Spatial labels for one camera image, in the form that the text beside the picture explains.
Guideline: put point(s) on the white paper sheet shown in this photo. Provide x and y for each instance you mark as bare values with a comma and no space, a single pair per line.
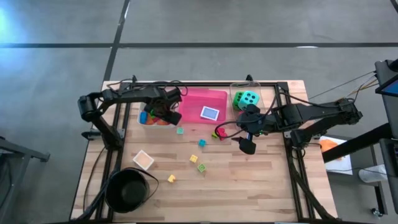
342,165

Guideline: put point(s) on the blue playing card box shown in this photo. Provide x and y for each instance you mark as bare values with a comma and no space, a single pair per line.
210,113

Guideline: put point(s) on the cyan studded toy block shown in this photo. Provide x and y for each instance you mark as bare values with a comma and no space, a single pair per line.
202,143

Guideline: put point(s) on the grey metal cart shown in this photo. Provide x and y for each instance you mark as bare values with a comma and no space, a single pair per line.
18,152

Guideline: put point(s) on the black frame clamp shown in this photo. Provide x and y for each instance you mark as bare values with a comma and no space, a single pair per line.
249,78
134,79

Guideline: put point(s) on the black diagonal beam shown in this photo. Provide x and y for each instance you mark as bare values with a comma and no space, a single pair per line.
357,143

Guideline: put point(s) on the black pumpkin bucket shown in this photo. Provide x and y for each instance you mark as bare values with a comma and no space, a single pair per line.
127,191

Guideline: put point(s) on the white square tile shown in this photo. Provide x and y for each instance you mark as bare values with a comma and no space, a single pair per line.
143,160

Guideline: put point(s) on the small orange toy block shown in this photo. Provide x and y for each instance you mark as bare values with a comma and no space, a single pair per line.
150,122

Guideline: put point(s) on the pink plastic bin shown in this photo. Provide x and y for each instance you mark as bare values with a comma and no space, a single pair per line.
192,105

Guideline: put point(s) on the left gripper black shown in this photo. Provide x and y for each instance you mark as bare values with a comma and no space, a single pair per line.
163,101

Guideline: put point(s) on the teal foam die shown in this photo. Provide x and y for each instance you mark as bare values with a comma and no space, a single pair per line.
242,105

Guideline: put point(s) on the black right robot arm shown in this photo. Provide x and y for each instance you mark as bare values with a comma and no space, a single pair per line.
320,113

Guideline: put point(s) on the dark grey cabinet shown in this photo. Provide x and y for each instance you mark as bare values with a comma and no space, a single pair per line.
390,174

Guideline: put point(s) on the orange object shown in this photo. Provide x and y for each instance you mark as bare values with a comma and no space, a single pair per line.
329,145

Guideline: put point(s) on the caster wheel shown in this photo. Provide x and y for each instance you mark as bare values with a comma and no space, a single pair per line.
377,212

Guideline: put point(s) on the black aluminium table frame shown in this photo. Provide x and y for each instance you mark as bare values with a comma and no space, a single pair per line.
211,84

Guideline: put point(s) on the green foam die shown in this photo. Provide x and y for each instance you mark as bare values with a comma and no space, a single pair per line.
237,101

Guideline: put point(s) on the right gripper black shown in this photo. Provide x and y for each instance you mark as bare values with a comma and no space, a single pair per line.
252,121

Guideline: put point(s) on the small yellow toy block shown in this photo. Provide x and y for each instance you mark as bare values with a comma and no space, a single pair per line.
171,178

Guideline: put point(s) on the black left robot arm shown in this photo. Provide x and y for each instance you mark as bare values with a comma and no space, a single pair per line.
124,95

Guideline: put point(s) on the blue toy block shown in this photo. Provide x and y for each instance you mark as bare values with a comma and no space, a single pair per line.
143,118

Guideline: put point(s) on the yellow studded toy block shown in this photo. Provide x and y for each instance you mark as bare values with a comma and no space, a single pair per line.
193,158

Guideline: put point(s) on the red stepped toy block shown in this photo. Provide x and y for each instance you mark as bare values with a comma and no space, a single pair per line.
222,133

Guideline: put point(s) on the clear plastic bin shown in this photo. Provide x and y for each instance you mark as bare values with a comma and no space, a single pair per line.
248,85

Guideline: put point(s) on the blue screen laptop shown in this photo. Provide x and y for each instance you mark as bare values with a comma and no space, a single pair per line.
390,88

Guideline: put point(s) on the white plastic bin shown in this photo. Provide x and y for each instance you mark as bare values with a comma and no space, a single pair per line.
155,127

